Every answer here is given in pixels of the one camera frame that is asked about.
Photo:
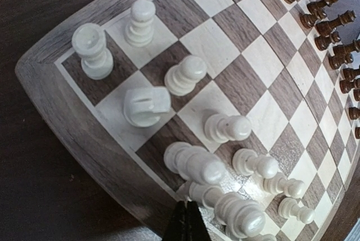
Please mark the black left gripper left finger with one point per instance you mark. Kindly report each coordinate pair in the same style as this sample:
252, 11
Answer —
177, 226

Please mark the dark chess pieces row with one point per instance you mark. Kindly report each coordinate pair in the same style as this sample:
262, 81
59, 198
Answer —
328, 35

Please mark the wooden chess board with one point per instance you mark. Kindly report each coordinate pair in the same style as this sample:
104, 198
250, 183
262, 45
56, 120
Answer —
261, 64

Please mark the white chess bishop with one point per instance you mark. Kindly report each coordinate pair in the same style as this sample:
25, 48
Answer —
194, 163

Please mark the white chess rook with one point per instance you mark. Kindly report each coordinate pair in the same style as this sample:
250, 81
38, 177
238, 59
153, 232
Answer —
90, 44

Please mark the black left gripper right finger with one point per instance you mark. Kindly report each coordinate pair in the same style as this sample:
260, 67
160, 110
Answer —
195, 227

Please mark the white chess queen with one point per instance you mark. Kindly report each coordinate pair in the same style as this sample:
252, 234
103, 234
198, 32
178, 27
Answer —
260, 237

